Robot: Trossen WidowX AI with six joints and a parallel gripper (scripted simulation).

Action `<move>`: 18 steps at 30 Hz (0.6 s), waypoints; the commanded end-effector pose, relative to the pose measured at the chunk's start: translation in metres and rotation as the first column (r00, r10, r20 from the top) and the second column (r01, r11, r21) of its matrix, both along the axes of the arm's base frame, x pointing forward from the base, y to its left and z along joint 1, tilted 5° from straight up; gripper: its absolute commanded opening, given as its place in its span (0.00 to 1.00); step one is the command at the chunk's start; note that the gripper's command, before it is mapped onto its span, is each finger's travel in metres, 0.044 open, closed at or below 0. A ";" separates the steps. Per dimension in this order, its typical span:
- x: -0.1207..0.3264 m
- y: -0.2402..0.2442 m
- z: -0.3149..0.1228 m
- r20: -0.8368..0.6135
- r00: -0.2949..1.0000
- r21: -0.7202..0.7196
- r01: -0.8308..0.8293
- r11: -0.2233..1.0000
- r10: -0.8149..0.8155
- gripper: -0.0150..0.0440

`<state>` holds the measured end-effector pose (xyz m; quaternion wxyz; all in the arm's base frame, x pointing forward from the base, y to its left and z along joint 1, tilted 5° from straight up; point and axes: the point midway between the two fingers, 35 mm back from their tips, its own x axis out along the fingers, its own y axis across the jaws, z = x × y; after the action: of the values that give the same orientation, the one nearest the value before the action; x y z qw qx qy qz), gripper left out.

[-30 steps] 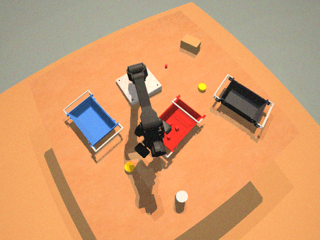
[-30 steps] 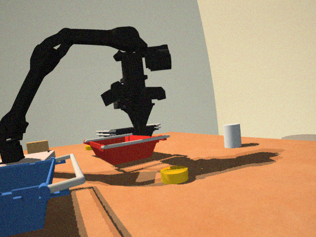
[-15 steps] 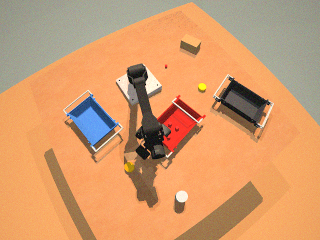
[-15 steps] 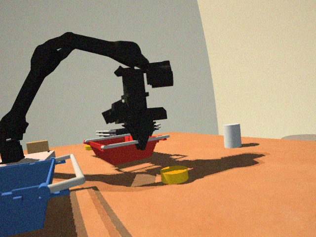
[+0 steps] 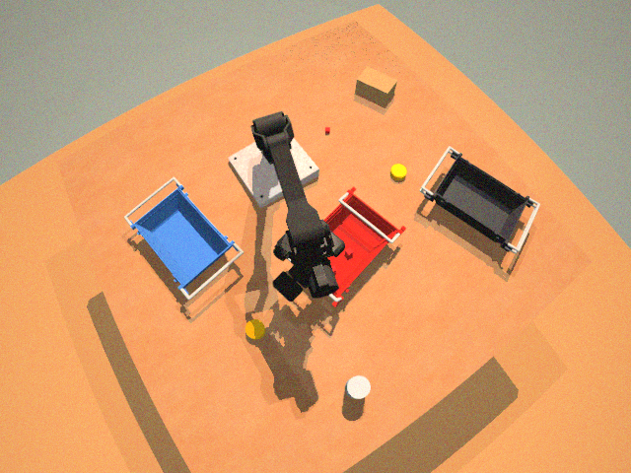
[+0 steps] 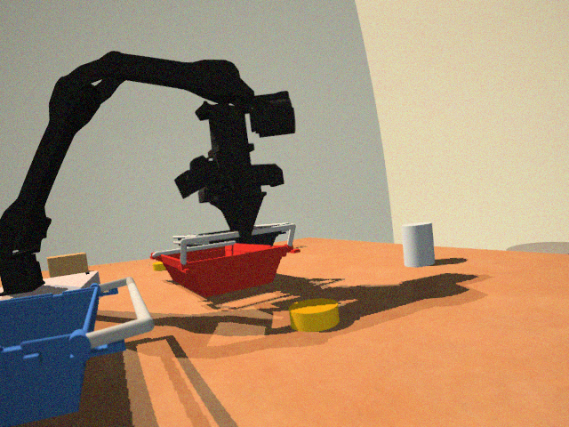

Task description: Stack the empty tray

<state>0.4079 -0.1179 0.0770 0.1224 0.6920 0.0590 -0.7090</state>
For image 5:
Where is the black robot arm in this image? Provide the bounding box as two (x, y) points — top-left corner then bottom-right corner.
(250, 111), (339, 298)

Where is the grey cylinder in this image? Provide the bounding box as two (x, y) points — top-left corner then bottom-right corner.
(344, 376), (371, 399)

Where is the yellow short cylinder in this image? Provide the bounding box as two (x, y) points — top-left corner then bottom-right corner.
(389, 164), (407, 180)
(245, 319), (265, 340)

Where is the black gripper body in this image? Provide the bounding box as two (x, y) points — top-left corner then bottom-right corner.
(272, 231), (345, 302)

